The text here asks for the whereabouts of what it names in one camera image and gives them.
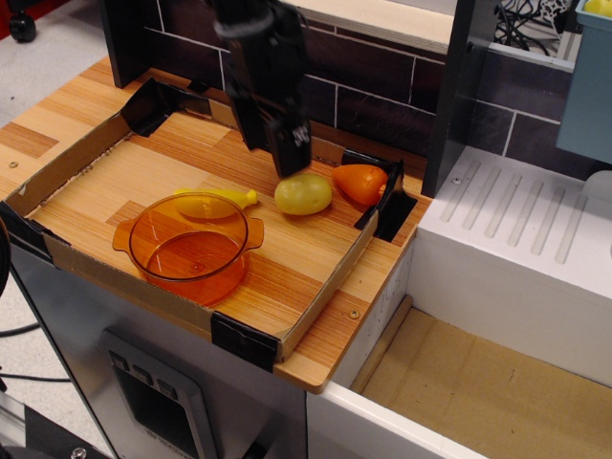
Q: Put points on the orange toy carrot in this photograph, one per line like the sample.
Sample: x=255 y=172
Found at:
x=363 y=183

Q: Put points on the yellow toy banana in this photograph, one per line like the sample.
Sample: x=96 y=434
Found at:
x=213 y=203

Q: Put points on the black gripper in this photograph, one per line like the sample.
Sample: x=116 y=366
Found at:
x=268 y=59

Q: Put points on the teal plastic bin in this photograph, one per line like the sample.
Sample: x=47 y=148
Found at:
x=585 y=128

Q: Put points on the orange transparent plastic pot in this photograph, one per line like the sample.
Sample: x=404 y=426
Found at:
x=203 y=260

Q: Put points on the silver toy oven front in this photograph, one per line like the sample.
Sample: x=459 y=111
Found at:
x=154 y=389

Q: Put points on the yellow toy in bin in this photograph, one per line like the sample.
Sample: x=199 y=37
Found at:
x=599 y=7

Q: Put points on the yellow toy potato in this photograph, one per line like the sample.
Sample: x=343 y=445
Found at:
x=303 y=194

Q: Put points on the cardboard fence with black tape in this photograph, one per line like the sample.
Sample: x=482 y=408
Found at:
x=92 y=156

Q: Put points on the dark grey vertical post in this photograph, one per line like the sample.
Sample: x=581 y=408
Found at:
x=472 y=33

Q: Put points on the white toy sink unit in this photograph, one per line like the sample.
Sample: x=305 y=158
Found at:
x=494 y=338

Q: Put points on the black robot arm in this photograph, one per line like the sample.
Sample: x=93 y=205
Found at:
x=268 y=59

